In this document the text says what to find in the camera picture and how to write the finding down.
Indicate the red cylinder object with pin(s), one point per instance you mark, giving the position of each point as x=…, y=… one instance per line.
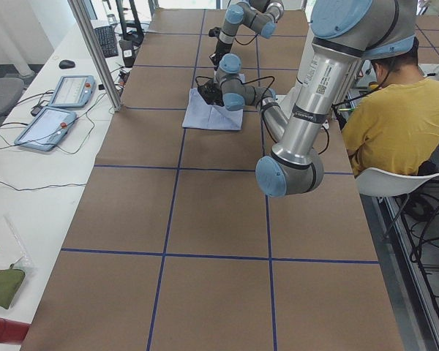
x=12, y=332

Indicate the black computer mouse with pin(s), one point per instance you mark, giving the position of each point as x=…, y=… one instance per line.
x=66, y=64

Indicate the person in yellow shirt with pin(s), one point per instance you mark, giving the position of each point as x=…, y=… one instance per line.
x=395, y=128

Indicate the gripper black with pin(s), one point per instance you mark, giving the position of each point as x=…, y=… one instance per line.
x=211, y=96
x=218, y=48

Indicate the blue teach pendant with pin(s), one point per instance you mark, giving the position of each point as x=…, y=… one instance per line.
x=47, y=129
x=72, y=91

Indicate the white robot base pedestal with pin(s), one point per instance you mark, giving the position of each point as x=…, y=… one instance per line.
x=287, y=101

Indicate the lower blue teach pendant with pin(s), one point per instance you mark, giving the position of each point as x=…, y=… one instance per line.
x=47, y=129

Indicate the black keyboard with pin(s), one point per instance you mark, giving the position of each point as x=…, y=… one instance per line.
x=106, y=38

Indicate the blue white striped shirt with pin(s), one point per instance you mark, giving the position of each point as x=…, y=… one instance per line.
x=200, y=115

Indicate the green cloth pouch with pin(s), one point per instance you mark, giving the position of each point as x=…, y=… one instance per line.
x=10, y=281

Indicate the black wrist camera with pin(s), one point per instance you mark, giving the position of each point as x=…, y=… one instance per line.
x=208, y=84
x=214, y=32

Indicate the upper blue teach pendant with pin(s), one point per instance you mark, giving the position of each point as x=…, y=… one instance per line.
x=72, y=91

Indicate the aluminium frame post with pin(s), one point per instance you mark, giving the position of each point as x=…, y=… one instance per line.
x=87, y=30

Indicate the white chair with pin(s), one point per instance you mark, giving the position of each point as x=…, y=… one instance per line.
x=380, y=183

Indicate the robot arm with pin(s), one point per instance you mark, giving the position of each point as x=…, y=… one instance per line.
x=342, y=33
x=259, y=16

